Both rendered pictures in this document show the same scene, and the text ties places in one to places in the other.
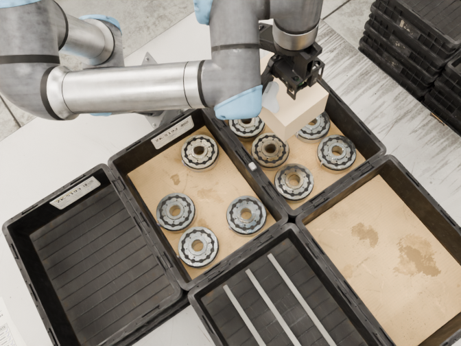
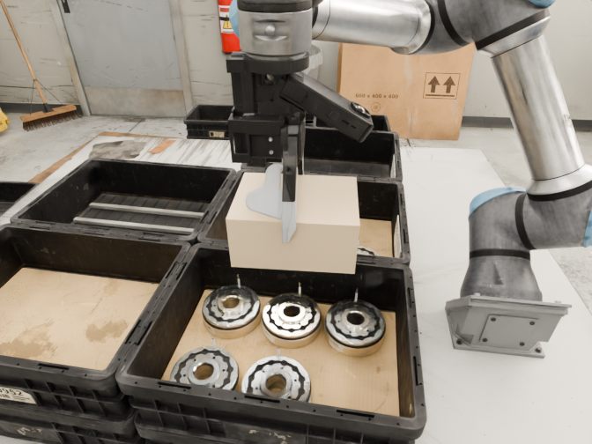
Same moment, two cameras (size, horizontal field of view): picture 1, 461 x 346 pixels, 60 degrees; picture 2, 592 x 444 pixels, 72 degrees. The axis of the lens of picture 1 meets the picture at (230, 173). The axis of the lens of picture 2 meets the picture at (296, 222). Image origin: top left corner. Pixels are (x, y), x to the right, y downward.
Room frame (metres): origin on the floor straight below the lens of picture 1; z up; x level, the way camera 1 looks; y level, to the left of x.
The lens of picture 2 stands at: (0.71, -0.53, 1.40)
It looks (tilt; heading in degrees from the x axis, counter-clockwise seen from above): 35 degrees down; 122
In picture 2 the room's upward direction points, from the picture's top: straight up
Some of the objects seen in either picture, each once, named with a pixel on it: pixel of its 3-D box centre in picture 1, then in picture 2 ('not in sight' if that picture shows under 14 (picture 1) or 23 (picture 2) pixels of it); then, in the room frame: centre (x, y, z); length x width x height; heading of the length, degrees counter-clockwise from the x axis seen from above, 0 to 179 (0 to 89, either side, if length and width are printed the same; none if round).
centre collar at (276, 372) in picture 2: (311, 121); (276, 383); (0.49, -0.25, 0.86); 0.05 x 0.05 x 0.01
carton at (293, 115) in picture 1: (280, 94); (296, 219); (0.47, -0.15, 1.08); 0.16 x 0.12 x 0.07; 27
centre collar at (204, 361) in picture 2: (337, 151); (203, 372); (0.39, -0.29, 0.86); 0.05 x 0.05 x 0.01
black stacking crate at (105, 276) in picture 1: (97, 261); (324, 169); (0.23, 0.37, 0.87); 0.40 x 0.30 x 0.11; 23
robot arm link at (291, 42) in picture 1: (296, 25); (275, 33); (0.45, -0.16, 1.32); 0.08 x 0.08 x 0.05
